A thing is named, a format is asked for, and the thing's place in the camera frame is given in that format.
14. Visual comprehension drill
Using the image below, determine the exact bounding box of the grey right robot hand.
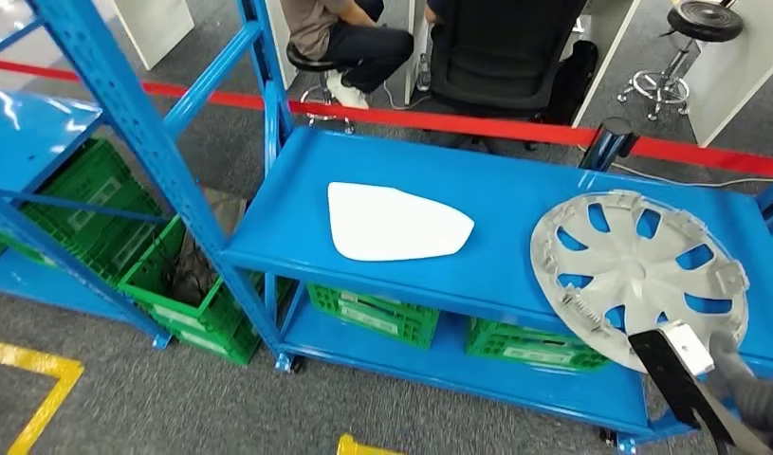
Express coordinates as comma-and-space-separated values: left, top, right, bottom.
706, 331, 759, 393

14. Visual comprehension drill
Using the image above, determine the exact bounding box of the grey plastic wheel hubcap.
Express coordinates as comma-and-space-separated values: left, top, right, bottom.
528, 189, 750, 374

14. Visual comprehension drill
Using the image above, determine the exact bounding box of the blue steel shelf rack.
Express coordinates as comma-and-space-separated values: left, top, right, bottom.
26, 0, 773, 455
0, 0, 174, 351

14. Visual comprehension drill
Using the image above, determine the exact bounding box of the white plastic cover part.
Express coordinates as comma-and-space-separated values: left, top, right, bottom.
326, 181, 476, 264

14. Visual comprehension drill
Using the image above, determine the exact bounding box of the black backpack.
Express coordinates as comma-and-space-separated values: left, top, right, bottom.
543, 40, 599, 127

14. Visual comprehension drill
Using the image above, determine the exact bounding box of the black round chrome stool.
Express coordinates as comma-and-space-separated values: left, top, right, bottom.
285, 42, 356, 135
617, 0, 745, 121

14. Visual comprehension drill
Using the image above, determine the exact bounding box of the red barrier belt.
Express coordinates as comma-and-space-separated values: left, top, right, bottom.
0, 59, 773, 180

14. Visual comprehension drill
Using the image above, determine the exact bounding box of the yellow floor tape square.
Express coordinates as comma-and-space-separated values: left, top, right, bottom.
0, 338, 85, 455
337, 433, 406, 455

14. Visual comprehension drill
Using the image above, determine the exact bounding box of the black office chair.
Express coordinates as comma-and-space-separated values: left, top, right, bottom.
426, 0, 592, 152

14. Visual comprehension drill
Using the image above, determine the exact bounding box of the clear water bottle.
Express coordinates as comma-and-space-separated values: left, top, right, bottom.
415, 53, 433, 94

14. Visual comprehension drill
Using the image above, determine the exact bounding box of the person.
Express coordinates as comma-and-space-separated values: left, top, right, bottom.
423, 0, 453, 27
279, 0, 415, 111

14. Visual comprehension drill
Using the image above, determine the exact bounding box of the white cabinet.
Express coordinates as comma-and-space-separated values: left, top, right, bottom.
109, 0, 195, 71

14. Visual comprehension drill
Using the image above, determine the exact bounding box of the white floor cable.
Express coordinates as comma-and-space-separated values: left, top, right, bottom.
577, 145, 773, 190

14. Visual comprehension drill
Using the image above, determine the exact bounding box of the black stanchion post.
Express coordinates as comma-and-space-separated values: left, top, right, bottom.
577, 117, 640, 172

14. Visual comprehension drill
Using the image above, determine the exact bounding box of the dark bag with cables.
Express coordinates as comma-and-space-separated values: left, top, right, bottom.
166, 188, 249, 309

